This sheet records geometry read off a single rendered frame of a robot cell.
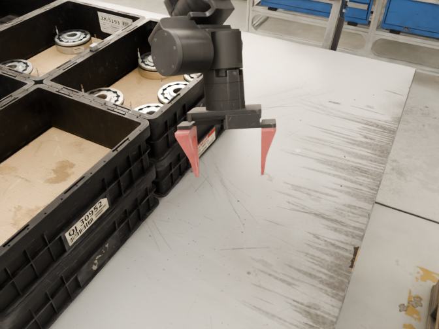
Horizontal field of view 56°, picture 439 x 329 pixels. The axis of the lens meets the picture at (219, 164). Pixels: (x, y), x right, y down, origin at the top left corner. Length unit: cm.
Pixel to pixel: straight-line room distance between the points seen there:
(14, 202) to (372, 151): 84
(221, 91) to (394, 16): 233
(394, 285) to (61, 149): 131
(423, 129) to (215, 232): 187
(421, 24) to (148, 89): 205
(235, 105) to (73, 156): 44
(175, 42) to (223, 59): 8
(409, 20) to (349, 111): 161
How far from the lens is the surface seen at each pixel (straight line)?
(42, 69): 126
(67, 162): 90
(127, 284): 83
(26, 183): 88
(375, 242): 187
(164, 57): 53
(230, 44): 57
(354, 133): 119
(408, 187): 217
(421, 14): 282
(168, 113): 84
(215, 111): 57
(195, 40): 53
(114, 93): 104
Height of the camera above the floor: 139
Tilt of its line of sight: 42 degrees down
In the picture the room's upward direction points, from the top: straight up
